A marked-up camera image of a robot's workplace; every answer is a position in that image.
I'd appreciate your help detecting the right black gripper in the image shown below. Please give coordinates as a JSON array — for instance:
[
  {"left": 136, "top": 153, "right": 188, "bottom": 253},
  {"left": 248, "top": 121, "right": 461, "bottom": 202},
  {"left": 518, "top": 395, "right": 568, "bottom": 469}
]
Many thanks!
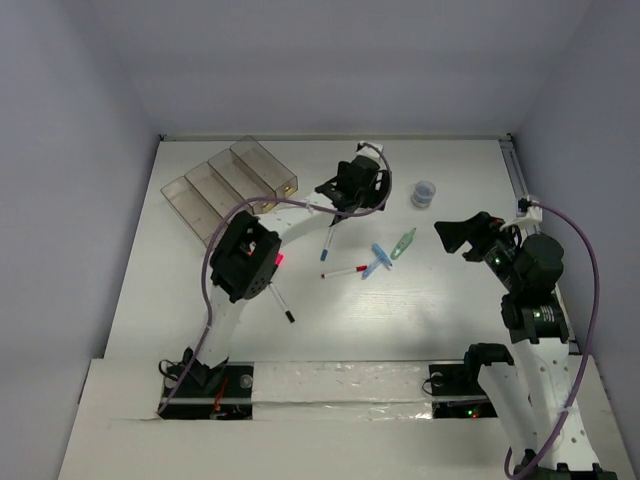
[{"left": 433, "top": 210, "right": 524, "bottom": 292}]

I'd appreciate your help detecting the clear jar of paperclips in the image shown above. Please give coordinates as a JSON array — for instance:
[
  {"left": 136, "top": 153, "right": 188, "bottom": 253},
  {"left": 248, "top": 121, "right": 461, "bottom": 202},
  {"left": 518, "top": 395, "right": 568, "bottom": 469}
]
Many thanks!
[{"left": 411, "top": 181, "right": 436, "bottom": 208}]

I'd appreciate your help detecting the blue-capped white marker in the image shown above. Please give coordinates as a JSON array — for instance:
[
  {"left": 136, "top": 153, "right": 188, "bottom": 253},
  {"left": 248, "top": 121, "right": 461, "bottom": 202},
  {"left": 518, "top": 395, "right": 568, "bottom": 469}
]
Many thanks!
[{"left": 320, "top": 227, "right": 334, "bottom": 262}]

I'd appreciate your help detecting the red-capped white marker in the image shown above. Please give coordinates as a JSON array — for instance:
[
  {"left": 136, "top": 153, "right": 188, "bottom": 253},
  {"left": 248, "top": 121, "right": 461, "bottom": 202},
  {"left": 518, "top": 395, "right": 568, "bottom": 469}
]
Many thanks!
[{"left": 321, "top": 265, "right": 367, "bottom": 279}]

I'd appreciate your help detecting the black-capped white marker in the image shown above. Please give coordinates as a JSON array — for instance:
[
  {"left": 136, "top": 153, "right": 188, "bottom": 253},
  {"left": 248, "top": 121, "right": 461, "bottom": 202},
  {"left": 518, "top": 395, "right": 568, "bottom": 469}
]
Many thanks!
[{"left": 269, "top": 282, "right": 295, "bottom": 323}]

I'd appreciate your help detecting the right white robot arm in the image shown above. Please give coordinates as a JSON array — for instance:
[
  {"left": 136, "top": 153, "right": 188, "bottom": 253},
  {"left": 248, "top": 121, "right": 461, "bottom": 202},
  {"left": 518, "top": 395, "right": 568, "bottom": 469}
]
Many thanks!
[{"left": 434, "top": 206, "right": 617, "bottom": 479}]

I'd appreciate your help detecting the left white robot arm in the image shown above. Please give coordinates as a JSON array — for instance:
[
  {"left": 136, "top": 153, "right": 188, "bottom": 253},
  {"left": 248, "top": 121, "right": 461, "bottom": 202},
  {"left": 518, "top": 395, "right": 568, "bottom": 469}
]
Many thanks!
[{"left": 161, "top": 142, "right": 392, "bottom": 399}]

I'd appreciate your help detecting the clear four-compartment organizer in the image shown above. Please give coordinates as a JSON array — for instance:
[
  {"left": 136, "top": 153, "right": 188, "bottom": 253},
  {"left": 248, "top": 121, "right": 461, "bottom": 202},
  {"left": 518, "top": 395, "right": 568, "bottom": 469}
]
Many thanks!
[{"left": 161, "top": 136, "right": 298, "bottom": 244}]

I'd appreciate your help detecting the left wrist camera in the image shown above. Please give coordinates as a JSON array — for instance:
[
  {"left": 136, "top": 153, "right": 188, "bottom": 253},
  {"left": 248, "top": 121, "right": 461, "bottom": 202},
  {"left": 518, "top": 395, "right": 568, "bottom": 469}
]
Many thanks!
[{"left": 356, "top": 141, "right": 384, "bottom": 157}]

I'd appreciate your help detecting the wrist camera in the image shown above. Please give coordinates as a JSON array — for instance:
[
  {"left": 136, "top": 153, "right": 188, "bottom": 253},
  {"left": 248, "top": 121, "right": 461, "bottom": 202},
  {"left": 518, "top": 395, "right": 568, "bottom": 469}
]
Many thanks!
[
  {"left": 514, "top": 196, "right": 543, "bottom": 229},
  {"left": 356, "top": 141, "right": 384, "bottom": 157}
]

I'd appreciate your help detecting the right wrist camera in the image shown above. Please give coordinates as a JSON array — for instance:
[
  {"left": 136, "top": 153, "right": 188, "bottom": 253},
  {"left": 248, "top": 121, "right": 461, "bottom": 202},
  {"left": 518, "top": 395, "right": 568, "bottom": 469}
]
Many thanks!
[{"left": 514, "top": 196, "right": 543, "bottom": 229}]

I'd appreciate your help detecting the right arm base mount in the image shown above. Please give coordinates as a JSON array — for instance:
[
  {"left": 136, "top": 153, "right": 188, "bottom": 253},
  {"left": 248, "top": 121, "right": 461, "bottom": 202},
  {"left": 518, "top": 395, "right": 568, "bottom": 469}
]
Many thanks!
[{"left": 422, "top": 363, "right": 497, "bottom": 419}]

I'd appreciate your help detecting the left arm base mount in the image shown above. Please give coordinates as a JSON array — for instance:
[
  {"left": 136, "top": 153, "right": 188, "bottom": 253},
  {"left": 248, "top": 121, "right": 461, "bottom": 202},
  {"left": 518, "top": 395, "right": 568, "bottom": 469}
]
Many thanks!
[{"left": 158, "top": 361, "right": 254, "bottom": 420}]

